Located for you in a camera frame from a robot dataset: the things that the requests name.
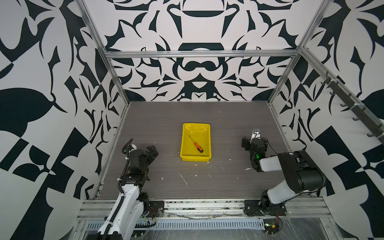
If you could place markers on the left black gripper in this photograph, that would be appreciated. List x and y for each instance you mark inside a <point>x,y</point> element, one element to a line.
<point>149,157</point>

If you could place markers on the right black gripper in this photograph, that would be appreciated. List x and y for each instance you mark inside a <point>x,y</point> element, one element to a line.
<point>248,142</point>

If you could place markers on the orange black screwdriver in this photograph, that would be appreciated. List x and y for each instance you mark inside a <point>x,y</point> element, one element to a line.
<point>199,148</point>

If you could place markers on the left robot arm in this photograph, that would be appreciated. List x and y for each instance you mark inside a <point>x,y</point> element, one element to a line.
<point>132,202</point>

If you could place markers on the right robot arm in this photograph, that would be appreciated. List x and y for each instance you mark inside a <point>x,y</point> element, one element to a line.
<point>301,176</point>

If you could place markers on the yellow plastic bin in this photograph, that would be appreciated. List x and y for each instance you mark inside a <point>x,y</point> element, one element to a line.
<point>201,133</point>

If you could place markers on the small electronics board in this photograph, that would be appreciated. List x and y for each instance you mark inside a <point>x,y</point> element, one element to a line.
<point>272,226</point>

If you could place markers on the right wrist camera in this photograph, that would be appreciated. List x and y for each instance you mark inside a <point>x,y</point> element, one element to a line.
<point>256,134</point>

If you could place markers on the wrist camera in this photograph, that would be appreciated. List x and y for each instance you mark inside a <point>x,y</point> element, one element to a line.
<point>132,148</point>
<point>256,134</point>

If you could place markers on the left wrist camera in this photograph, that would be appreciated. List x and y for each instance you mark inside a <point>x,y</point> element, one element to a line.
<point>132,148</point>

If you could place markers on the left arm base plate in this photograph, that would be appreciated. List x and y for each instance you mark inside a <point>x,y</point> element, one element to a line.
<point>156,209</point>

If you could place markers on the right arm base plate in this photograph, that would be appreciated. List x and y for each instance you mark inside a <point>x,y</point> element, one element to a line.
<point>263,207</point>

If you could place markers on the white slotted cable duct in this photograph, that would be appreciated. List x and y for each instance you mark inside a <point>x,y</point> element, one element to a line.
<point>205,224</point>

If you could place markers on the aluminium front rail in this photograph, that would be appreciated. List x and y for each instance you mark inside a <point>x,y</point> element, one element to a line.
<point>302,207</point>

